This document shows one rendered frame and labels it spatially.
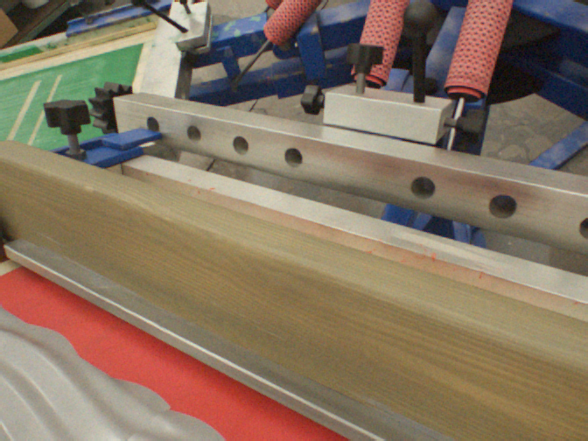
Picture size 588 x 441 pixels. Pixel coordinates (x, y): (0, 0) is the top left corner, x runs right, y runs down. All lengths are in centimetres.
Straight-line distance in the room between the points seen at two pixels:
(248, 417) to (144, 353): 8
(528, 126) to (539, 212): 173
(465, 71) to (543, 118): 163
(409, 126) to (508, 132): 164
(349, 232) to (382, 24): 32
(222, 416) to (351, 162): 25
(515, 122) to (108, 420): 201
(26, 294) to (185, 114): 26
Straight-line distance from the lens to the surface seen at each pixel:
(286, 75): 92
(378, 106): 44
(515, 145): 201
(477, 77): 54
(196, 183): 43
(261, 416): 25
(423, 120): 43
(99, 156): 50
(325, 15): 89
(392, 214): 65
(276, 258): 18
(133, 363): 29
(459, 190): 38
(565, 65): 89
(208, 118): 49
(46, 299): 36
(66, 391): 28
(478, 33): 56
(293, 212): 37
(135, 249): 25
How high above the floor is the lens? 146
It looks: 54 degrees down
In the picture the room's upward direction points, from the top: 22 degrees counter-clockwise
